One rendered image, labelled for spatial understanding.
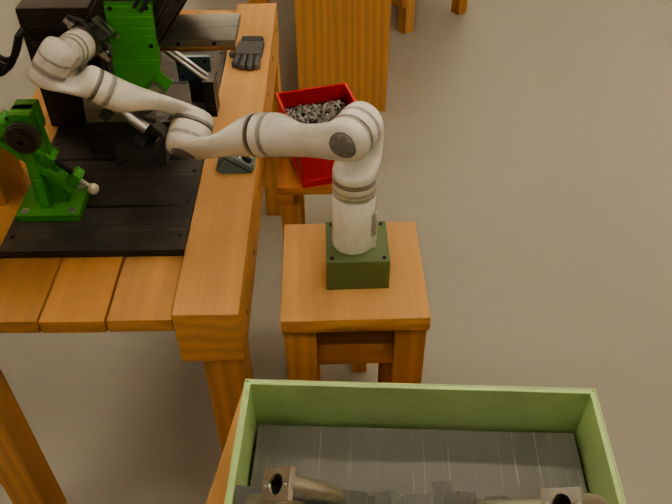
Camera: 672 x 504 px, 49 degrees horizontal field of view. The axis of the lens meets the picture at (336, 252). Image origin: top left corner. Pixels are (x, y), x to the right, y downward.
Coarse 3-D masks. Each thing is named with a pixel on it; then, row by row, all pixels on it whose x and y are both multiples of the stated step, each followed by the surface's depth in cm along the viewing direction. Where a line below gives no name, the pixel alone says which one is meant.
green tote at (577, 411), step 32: (256, 384) 130; (288, 384) 130; (320, 384) 130; (352, 384) 130; (384, 384) 130; (416, 384) 130; (448, 384) 130; (256, 416) 137; (288, 416) 136; (320, 416) 136; (352, 416) 135; (384, 416) 135; (416, 416) 135; (448, 416) 134; (480, 416) 134; (512, 416) 133; (544, 416) 133; (576, 416) 133; (608, 448) 120; (608, 480) 118
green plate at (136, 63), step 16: (112, 16) 176; (128, 16) 176; (144, 16) 176; (128, 32) 178; (144, 32) 178; (112, 48) 180; (128, 48) 180; (144, 48) 180; (128, 64) 182; (144, 64) 182; (128, 80) 183; (144, 80) 183
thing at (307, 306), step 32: (288, 224) 179; (320, 224) 179; (288, 256) 171; (320, 256) 171; (416, 256) 170; (288, 288) 163; (320, 288) 163; (384, 288) 163; (416, 288) 163; (288, 320) 156; (320, 320) 156; (352, 320) 156; (384, 320) 156; (416, 320) 157
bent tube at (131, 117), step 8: (96, 16) 175; (96, 24) 173; (104, 24) 176; (96, 32) 175; (104, 32) 175; (112, 32) 176; (80, 72) 179; (120, 112) 183; (128, 112) 184; (128, 120) 184; (136, 120) 185; (144, 120) 186; (136, 128) 186; (144, 128) 185
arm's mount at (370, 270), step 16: (384, 224) 166; (384, 240) 162; (336, 256) 158; (352, 256) 158; (368, 256) 159; (384, 256) 158; (336, 272) 159; (352, 272) 159; (368, 272) 159; (384, 272) 159; (336, 288) 162; (352, 288) 162; (368, 288) 163
